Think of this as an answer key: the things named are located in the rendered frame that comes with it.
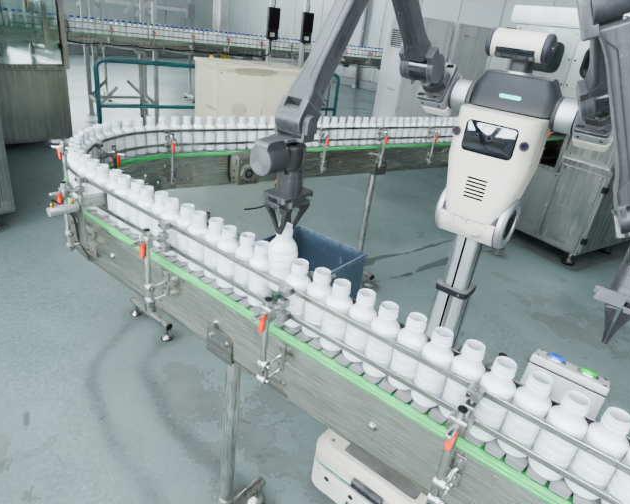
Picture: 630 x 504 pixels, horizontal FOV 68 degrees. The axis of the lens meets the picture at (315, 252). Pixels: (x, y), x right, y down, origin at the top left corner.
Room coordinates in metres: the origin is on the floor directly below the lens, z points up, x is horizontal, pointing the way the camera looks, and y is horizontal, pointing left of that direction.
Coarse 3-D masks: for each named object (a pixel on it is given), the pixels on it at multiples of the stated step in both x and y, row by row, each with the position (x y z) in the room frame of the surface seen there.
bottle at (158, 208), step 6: (156, 192) 1.27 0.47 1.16; (162, 192) 1.28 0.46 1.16; (156, 198) 1.25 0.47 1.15; (162, 198) 1.25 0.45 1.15; (156, 204) 1.25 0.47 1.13; (162, 204) 1.25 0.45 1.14; (156, 210) 1.24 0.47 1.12; (162, 210) 1.24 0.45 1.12; (156, 222) 1.24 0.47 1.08; (156, 228) 1.24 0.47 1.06; (156, 234) 1.24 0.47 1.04; (156, 246) 1.24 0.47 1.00
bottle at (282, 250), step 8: (288, 224) 1.00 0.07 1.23; (288, 232) 0.98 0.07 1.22; (272, 240) 0.99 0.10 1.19; (280, 240) 0.97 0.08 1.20; (288, 240) 0.98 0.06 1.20; (272, 248) 0.97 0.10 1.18; (280, 248) 0.96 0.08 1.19; (288, 248) 0.97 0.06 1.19; (296, 248) 0.98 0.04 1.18; (272, 256) 0.96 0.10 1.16; (280, 256) 0.96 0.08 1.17; (288, 256) 0.96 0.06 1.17; (296, 256) 0.98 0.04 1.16; (272, 264) 0.97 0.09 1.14; (280, 264) 0.96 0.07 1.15; (288, 264) 0.96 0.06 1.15; (272, 272) 0.97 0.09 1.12; (280, 272) 0.96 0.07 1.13; (288, 272) 0.97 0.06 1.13; (280, 280) 0.96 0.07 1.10; (272, 288) 0.97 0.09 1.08
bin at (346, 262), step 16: (304, 240) 1.66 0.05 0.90; (320, 240) 1.61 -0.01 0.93; (336, 240) 1.58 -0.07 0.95; (304, 256) 1.65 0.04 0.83; (320, 256) 1.61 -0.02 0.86; (336, 256) 1.57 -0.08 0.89; (352, 256) 1.53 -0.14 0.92; (336, 272) 1.36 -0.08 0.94; (352, 272) 1.44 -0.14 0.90; (352, 288) 1.46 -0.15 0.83
